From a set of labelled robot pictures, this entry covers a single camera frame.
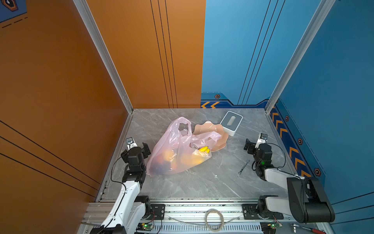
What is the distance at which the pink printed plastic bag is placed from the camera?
80 cm

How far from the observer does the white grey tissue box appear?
102 cm

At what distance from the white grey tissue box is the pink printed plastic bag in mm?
237
